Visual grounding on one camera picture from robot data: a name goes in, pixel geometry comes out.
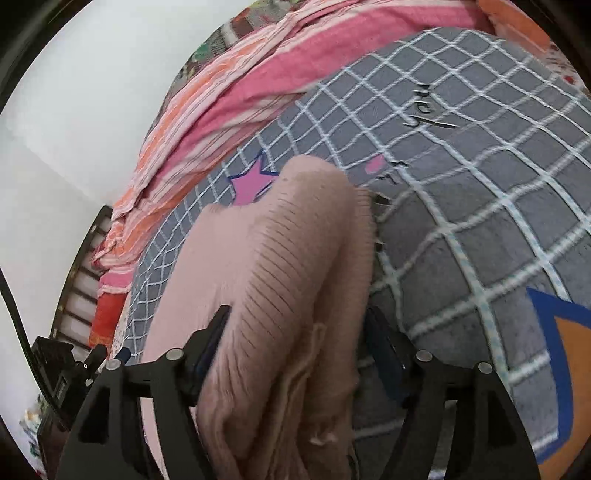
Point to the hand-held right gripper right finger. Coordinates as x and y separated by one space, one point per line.
385 355

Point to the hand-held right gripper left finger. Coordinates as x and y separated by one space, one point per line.
213 330

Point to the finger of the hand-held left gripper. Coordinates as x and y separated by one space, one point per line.
97 356

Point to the pink knitted sweater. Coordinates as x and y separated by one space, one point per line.
286 258

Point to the red cloth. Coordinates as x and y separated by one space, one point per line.
107 318

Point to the grey checked blanket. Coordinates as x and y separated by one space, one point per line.
461 207

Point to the pink orange striped quilt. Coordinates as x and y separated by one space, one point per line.
277 69

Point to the patchwork patterned cloth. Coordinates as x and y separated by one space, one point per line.
203 50

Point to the brown wooden bed frame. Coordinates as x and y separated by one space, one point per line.
83 277

